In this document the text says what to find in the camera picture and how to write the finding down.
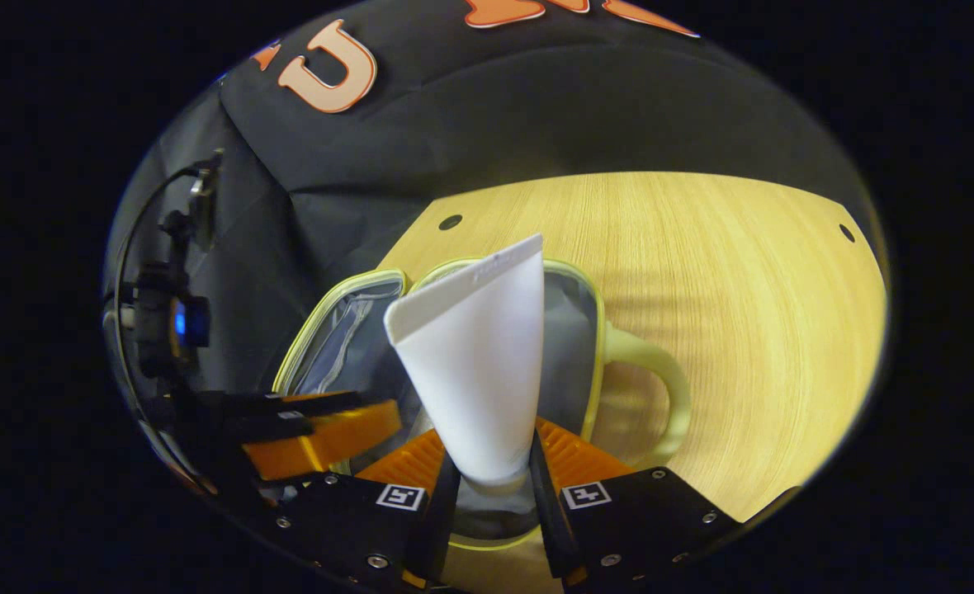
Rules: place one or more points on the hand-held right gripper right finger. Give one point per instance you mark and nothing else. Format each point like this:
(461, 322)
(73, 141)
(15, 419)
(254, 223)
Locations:
(546, 520)

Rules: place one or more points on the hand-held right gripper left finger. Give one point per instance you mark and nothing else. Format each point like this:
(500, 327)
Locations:
(444, 528)

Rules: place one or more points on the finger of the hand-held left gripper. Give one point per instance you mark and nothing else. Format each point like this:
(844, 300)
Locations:
(289, 402)
(276, 426)

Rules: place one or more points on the white squeeze tube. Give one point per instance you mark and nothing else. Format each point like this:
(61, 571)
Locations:
(479, 371)

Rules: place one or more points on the black backdrop cloth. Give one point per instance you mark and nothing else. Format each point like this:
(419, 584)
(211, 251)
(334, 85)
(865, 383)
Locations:
(536, 107)

